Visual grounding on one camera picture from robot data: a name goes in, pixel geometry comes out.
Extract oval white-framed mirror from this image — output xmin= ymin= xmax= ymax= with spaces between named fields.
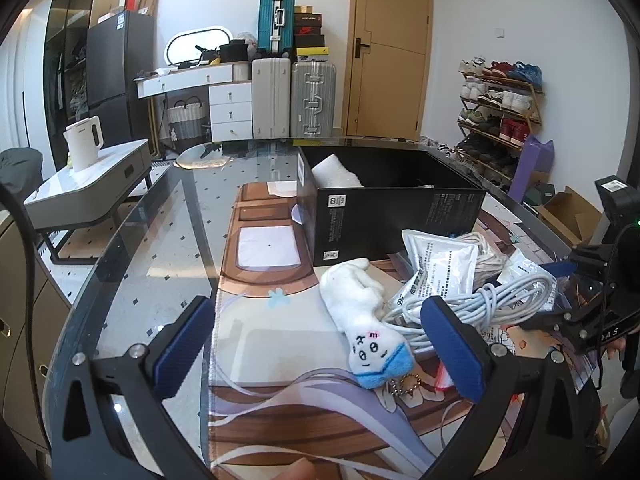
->
xmin=165 ymin=25 xmax=233 ymax=68

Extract white suitcase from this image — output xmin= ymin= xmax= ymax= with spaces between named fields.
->
xmin=251 ymin=57 xmax=292 ymax=139

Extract dark green boxes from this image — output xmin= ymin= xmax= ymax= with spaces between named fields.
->
xmin=520 ymin=182 xmax=556 ymax=207

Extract white rolled towel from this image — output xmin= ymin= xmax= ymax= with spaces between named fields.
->
xmin=311 ymin=155 xmax=364 ymax=188

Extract open cardboard box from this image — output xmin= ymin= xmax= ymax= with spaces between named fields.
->
xmin=535 ymin=186 xmax=603 ymax=246

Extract person's left hand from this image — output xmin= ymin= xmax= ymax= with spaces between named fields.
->
xmin=279 ymin=459 xmax=322 ymax=480

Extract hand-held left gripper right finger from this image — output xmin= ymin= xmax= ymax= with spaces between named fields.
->
xmin=420 ymin=296 xmax=607 ymax=480

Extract white plush toy blue base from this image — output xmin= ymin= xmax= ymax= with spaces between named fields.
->
xmin=320 ymin=258 xmax=423 ymax=397

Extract grey side table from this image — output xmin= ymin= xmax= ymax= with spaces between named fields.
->
xmin=24 ymin=139 xmax=153 ymax=266

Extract purple bag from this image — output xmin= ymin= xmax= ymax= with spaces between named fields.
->
xmin=507 ymin=134 xmax=555 ymax=201

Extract clear labelled plastic packet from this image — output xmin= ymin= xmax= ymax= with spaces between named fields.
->
xmin=497 ymin=252 xmax=558 ymax=312

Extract loose scattered sneakers group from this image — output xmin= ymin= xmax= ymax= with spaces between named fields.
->
xmin=420 ymin=137 xmax=462 ymax=157

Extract silver foil pouch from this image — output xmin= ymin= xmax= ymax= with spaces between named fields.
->
xmin=401 ymin=229 xmax=481 ymax=307

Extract collection of racked shoes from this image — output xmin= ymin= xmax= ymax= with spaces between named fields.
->
xmin=457 ymin=56 xmax=545 ymax=183

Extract dark cloth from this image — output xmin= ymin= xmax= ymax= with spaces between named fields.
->
xmin=0 ymin=149 xmax=43 ymax=202

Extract beige cabinet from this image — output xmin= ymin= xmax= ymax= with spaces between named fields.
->
xmin=0 ymin=210 xmax=76 ymax=461

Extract white dressing table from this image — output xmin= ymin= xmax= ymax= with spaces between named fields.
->
xmin=136 ymin=62 xmax=253 ymax=143

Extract silver suitcase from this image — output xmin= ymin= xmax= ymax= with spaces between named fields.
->
xmin=290 ymin=61 xmax=337 ymax=138

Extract wooden door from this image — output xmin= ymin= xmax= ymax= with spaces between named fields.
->
xmin=345 ymin=0 xmax=433 ymax=141

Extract white electric kettle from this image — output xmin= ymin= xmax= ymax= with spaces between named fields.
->
xmin=63 ymin=115 xmax=106 ymax=171

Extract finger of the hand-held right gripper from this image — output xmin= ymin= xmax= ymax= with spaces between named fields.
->
xmin=542 ymin=245 xmax=613 ymax=281
xmin=517 ymin=302 xmax=601 ymax=333

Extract white cable bundle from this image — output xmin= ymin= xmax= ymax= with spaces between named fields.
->
xmin=382 ymin=275 xmax=558 ymax=347

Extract printed desk mat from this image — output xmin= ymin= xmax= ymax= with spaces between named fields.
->
xmin=209 ymin=180 xmax=616 ymax=480

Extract black cable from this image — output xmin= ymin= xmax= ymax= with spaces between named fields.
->
xmin=0 ymin=185 xmax=66 ymax=480

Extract clear red-seal zip bag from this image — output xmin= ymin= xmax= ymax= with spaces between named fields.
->
xmin=434 ymin=362 xmax=458 ymax=392

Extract black cardboard box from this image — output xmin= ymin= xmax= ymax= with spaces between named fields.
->
xmin=296 ymin=145 xmax=488 ymax=267

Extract dark glass wardrobe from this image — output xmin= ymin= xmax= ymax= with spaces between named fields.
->
xmin=42 ymin=0 xmax=121 ymax=171

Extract woven storage basket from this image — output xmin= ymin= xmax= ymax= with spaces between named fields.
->
xmin=166 ymin=100 xmax=208 ymax=141

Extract teal suitcase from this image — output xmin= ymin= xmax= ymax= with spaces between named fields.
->
xmin=257 ymin=0 xmax=296 ymax=58

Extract black refrigerator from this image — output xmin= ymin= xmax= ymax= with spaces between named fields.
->
xmin=87 ymin=10 xmax=156 ymax=153

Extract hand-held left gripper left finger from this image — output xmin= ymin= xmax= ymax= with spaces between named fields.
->
xmin=49 ymin=296 xmax=216 ymax=480

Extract black bag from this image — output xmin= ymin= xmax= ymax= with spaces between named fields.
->
xmin=218 ymin=40 xmax=258 ymax=63

